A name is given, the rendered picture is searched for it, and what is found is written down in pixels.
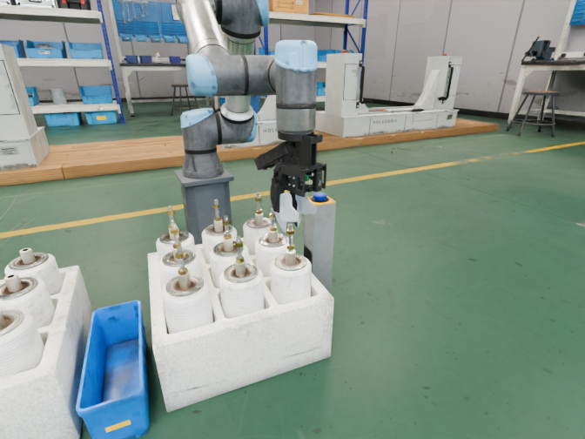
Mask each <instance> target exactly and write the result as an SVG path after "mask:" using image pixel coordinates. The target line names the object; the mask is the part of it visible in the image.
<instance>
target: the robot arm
mask: <svg viewBox="0 0 585 439"><path fill-rule="evenodd" d="M175 3H176V10H177V13H178V17H179V19H180V21H181V22H182V23H183V24H184V25H185V29H186V33H187V36H188V40H189V44H190V47H191V51H192V54H191V55H189V56H187V57H186V60H185V64H186V74H187V81H188V86H189V90H190V93H191V94H192V95H193V96H198V97H209V98H213V97H218V96H225V103H223V104H222V105H221V108H220V111H219V112H214V110H213V109H212V108H202V109H196V110H191V111H186V112H184V113H182V115H181V117H180V120H181V126H180V127H181V129H182V136H183V142H184V149H185V158H184V163H183V167H182V173H183V176H184V177H186V178H188V179H210V178H215V177H218V176H220V175H222V174H223V173H224V169H223V166H222V163H221V161H220V159H219V156H218V153H217V145H229V144H244V143H250V142H253V140H254V139H255V138H256V135H257V131H258V118H257V114H256V112H255V111H253V108H252V107H251V106H250V99H251V96H266V95H276V124H277V129H278V139H281V140H285V141H286V142H283V143H281V144H279V145H277V146H275V147H274V148H272V149H271V150H270V151H268V152H265V153H262V154H260V155H259V156H258V157H257V158H256V159H255V160H254V161H255V164H256V166H257V168H258V170H262V169H264V170H267V169H271V168H272V167H274V166H275V165H276V166H275V168H274V169H273V171H274V173H273V178H272V185H271V190H270V197H271V202H272V209H273V211H274V212H275V216H276V219H277V221H278V222H279V226H280V227H281V229H282V231H283V232H285V233H286V229H287V222H294V225H295V226H299V223H300V220H301V217H302V214H314V213H316V211H317V209H316V205H314V203H312V202H311V201H310V200H309V198H308V193H307V192H311V191H313V192H319V191H321V190H322V188H324V189H326V164H325V163H320V162H317V143H320V142H322V139H323V134H317V133H314V129H315V126H316V97H317V70H318V66H319V63H318V60H317V45H316V43H314V42H313V41H309V40H282V41H278V42H277V43H276V46H275V55H272V56H267V55H254V44H255V39H256V38H258V37H259V36H260V33H261V26H262V27H265V26H267V25H268V23H269V1H268V0H176V2H175ZM219 24H220V28H219ZM220 29H221V30H222V32H223V33H224V34H225V40H224V38H223V35H222V33H221V30H220ZM322 171H324V183H323V182H322ZM285 190H287V191H289V192H290V193H289V192H284V191H285Z"/></svg>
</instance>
